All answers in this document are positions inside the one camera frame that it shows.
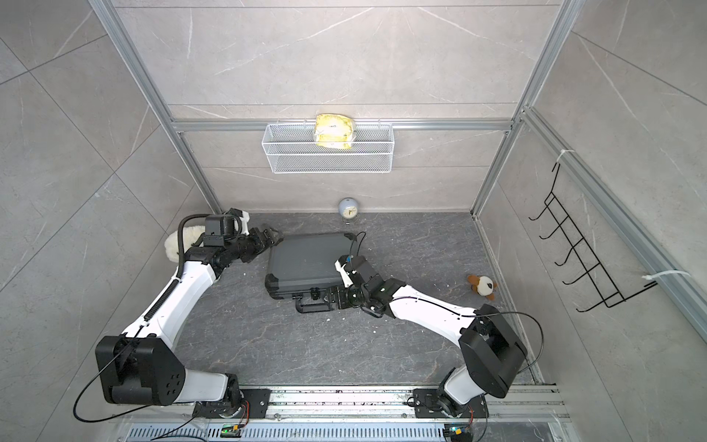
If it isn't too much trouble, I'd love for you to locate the grey poker set case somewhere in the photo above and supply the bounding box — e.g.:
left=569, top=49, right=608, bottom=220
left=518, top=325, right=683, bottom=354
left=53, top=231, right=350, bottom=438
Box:
left=264, top=232, right=357, bottom=314

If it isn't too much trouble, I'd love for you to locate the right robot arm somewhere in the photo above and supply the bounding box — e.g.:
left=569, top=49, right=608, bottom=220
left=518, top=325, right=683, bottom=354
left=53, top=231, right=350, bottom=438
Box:
left=335, top=231, right=539, bottom=418

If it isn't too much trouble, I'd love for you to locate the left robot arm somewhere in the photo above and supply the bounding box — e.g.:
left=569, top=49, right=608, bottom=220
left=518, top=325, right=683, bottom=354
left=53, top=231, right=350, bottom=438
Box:
left=93, top=208, right=283, bottom=418

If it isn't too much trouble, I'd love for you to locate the white plush dog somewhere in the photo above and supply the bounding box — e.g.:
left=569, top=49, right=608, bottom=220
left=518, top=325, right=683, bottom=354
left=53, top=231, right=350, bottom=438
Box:
left=163, top=225, right=205, bottom=263

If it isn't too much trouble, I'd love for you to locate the small grey globe ball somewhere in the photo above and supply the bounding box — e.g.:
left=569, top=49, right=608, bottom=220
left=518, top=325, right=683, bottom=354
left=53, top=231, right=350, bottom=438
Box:
left=338, top=197, right=359, bottom=220

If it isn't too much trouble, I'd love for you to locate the yellow packet in basket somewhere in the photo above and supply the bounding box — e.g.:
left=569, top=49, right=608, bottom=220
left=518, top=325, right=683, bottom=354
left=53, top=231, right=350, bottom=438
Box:
left=314, top=114, right=356, bottom=150

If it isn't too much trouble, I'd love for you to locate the small brown white plush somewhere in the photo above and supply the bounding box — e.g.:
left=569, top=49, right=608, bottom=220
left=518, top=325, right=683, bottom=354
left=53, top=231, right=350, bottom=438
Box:
left=467, top=274, right=498, bottom=301

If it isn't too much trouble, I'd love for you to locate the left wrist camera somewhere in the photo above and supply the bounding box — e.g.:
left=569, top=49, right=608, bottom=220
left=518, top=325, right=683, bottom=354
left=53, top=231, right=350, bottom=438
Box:
left=226, top=208, right=250, bottom=235

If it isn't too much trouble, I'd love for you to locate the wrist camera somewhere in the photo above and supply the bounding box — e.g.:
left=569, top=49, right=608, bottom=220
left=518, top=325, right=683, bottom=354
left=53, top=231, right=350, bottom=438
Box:
left=334, top=255, right=364, bottom=288
left=226, top=208, right=250, bottom=235

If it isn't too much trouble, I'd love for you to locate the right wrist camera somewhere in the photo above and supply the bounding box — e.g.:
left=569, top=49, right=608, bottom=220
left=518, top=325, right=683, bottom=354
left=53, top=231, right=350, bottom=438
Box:
left=334, top=255, right=364, bottom=288

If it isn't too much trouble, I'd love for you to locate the white wire mesh basket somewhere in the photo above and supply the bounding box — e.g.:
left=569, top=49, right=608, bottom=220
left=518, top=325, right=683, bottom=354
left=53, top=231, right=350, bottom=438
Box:
left=261, top=123, right=395, bottom=174

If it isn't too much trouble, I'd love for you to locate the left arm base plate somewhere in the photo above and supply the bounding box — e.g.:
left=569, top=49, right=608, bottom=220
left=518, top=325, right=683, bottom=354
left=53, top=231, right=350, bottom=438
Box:
left=191, top=389, right=272, bottom=419

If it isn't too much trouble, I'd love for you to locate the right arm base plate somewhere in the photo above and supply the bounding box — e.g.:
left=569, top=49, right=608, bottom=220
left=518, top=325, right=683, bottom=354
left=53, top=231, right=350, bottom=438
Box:
left=405, top=389, right=488, bottom=419

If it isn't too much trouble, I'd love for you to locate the aluminium mounting rail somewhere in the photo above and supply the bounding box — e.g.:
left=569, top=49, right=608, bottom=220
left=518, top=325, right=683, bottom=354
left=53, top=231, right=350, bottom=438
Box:
left=241, top=385, right=570, bottom=423

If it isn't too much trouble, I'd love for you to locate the black wire hook rack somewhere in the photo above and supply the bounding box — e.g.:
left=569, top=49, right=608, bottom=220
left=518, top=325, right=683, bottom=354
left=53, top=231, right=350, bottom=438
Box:
left=528, top=163, right=658, bottom=313

